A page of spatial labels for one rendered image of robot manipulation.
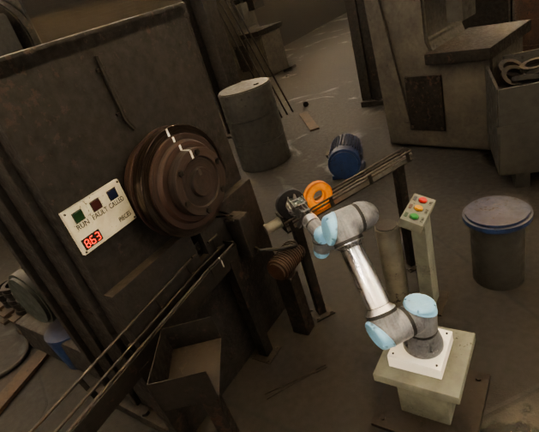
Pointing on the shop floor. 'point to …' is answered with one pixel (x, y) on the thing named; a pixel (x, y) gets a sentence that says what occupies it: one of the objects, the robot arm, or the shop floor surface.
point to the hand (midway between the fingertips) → (289, 200)
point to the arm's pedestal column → (433, 409)
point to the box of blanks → (524, 114)
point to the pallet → (7, 304)
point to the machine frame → (78, 84)
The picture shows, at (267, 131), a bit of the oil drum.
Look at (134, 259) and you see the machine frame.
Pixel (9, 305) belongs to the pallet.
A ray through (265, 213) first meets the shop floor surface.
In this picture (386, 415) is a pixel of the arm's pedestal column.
